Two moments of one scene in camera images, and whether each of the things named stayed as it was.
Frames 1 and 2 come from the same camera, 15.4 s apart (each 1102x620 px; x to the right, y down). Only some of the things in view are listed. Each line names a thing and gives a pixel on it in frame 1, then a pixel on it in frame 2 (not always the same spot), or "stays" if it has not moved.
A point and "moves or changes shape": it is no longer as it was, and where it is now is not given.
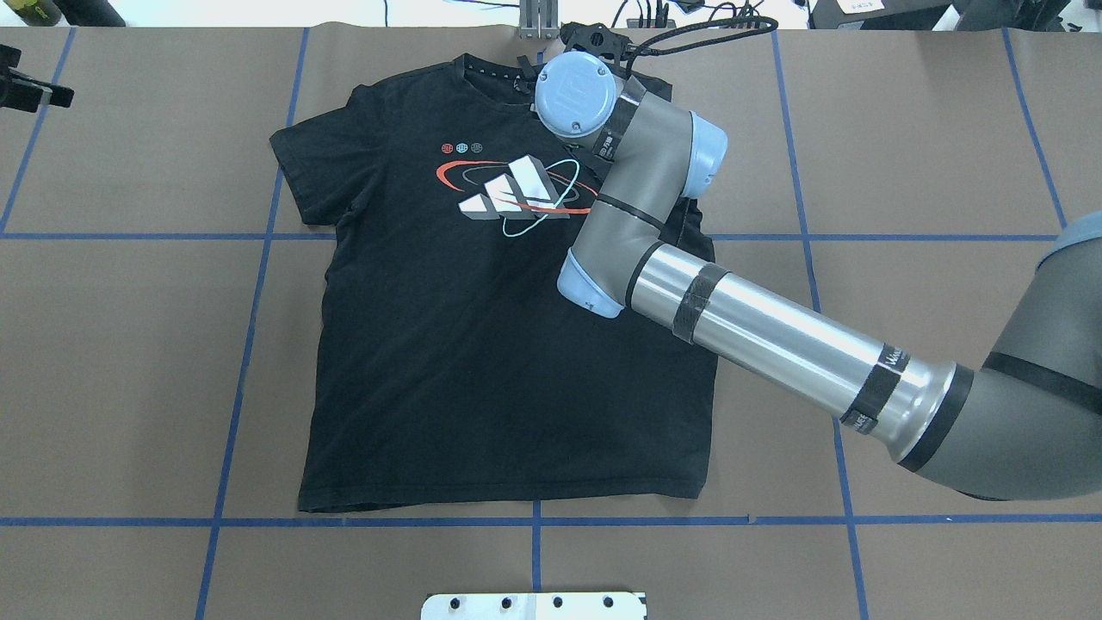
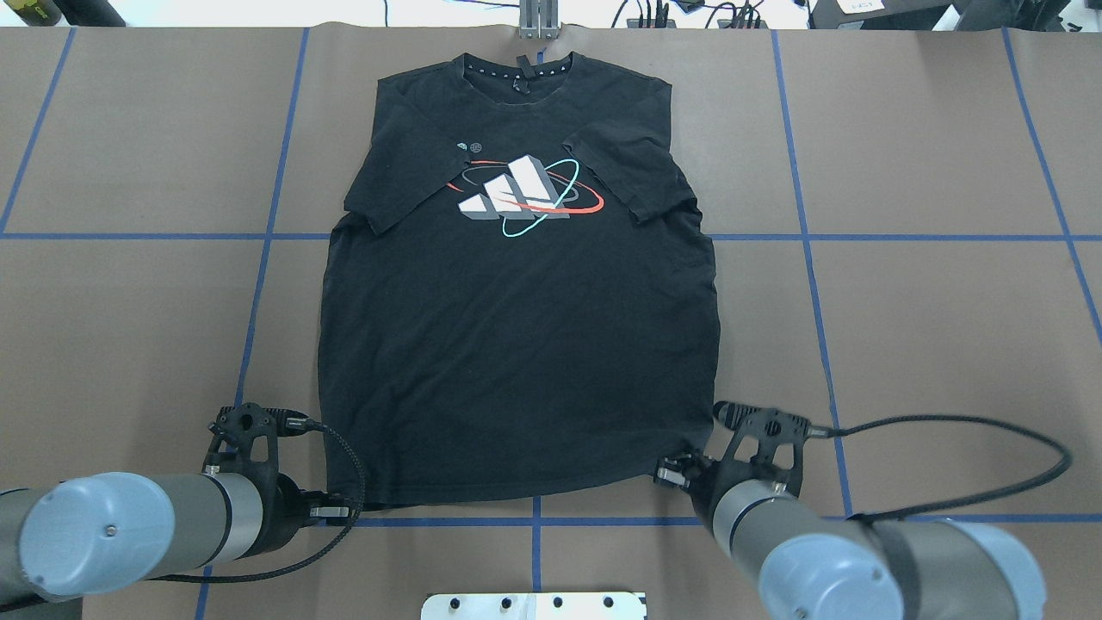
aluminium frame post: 539,19 stays
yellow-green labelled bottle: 36,13 stays
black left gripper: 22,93 to 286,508
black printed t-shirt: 443,365 moves or changes shape
